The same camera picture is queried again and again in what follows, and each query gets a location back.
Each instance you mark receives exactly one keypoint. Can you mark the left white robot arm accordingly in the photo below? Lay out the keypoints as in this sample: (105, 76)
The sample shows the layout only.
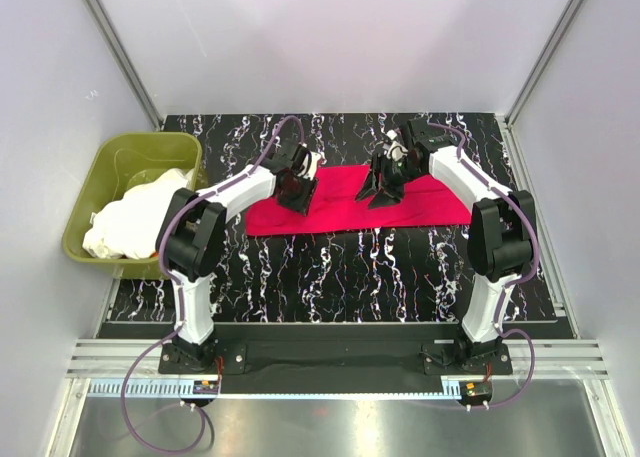
(191, 239)

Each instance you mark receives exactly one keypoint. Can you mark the aluminium frame rail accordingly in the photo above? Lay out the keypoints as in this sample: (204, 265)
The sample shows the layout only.
(128, 367)

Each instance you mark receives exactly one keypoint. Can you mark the orange connector box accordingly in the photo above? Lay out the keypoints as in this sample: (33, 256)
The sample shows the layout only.
(206, 387)
(476, 393)

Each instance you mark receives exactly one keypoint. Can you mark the white t shirt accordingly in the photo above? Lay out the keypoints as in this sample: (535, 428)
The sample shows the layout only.
(129, 227)

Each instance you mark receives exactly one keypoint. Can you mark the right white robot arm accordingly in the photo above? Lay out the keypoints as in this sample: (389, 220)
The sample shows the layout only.
(502, 246)

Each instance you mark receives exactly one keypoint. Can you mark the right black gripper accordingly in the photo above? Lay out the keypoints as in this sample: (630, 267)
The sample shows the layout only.
(388, 195)

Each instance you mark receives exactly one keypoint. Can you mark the right orange connector box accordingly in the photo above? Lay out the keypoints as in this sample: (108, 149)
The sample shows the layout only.
(476, 393)

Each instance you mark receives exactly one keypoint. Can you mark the olive green plastic tub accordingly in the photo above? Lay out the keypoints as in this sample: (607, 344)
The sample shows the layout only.
(121, 163)

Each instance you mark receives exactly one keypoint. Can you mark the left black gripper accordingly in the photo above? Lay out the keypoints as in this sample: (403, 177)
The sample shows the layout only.
(302, 205)

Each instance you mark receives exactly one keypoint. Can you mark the pink t shirt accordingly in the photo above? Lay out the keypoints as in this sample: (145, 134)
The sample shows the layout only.
(333, 208)

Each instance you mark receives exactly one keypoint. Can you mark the left orange connector box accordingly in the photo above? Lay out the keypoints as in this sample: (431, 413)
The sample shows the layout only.
(206, 387)

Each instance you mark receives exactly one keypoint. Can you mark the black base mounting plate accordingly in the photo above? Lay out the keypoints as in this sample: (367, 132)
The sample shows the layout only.
(342, 360)

